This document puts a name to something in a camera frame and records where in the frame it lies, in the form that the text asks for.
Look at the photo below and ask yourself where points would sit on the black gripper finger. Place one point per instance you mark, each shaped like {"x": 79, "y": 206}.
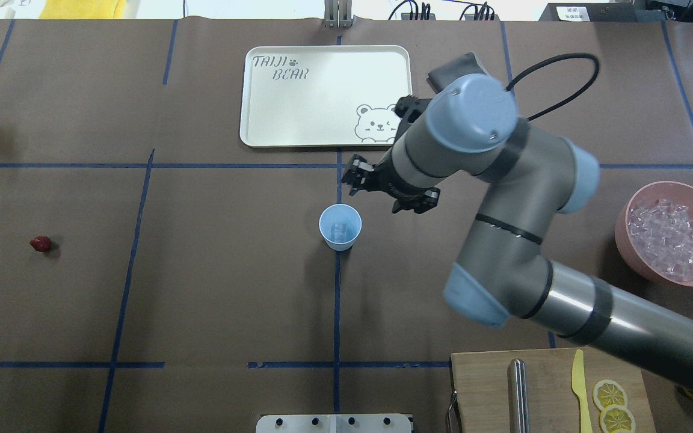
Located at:
{"x": 421, "y": 204}
{"x": 359, "y": 175}

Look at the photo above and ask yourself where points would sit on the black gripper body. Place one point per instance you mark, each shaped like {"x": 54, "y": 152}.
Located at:
{"x": 390, "y": 183}

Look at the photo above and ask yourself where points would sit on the clear ice cube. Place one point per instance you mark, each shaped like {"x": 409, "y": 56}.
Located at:
{"x": 340, "y": 232}

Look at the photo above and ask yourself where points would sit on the red strawberry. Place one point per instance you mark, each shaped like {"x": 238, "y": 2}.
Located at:
{"x": 41, "y": 244}

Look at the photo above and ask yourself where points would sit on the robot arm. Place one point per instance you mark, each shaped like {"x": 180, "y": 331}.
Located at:
{"x": 473, "y": 126}

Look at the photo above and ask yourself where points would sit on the light blue plastic cup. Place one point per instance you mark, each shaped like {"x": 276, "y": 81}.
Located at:
{"x": 340, "y": 213}

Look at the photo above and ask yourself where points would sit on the pile of clear ice cubes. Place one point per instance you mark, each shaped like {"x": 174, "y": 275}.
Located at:
{"x": 662, "y": 234}

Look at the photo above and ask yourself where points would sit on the cream bear tray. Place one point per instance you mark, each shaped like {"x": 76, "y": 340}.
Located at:
{"x": 322, "y": 95}

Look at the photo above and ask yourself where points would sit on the grey folded cloth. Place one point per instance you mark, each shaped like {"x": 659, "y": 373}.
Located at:
{"x": 444, "y": 75}

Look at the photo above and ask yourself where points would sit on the wooden cutting board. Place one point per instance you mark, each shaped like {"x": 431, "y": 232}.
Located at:
{"x": 481, "y": 382}

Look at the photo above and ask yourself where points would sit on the yellow plastic knife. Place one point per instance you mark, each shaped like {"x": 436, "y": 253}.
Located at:
{"x": 578, "y": 386}

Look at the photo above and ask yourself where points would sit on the steel muddler black tip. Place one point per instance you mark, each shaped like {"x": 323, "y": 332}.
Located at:
{"x": 519, "y": 419}

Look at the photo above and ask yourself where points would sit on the pink bowl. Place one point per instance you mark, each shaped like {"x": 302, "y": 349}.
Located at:
{"x": 678, "y": 192}

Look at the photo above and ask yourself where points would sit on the yellow cloth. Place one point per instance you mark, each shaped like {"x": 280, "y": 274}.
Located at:
{"x": 79, "y": 10}

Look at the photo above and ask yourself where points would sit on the aluminium frame post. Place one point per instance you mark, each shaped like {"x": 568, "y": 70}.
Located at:
{"x": 338, "y": 13}

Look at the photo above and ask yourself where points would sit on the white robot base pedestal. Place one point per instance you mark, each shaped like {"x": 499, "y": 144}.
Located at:
{"x": 378, "y": 422}

